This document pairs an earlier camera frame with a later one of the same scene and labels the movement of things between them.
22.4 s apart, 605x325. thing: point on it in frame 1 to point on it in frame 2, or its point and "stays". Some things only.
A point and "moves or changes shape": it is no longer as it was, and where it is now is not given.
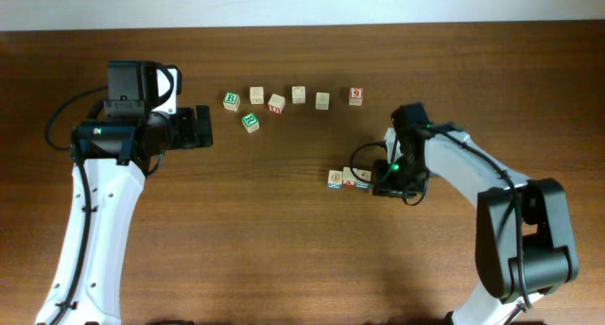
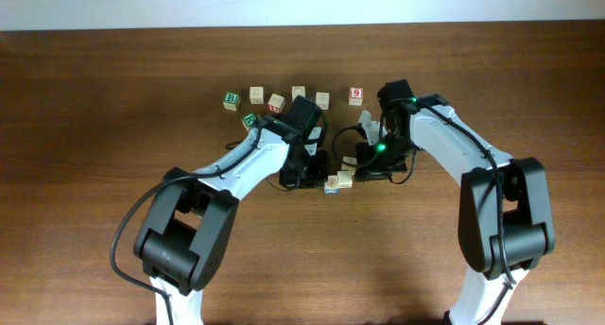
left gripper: x=185 y=139 to x=317 y=177
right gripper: x=388 y=187 to x=373 y=170
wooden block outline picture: x=299 y=94 stays
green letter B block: x=232 y=101 stays
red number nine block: x=355 y=96 stays
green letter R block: x=250 y=122 stays
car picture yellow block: x=365 y=175 moves or changes shape
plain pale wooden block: x=322 y=100 stays
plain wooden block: x=256 y=95 stays
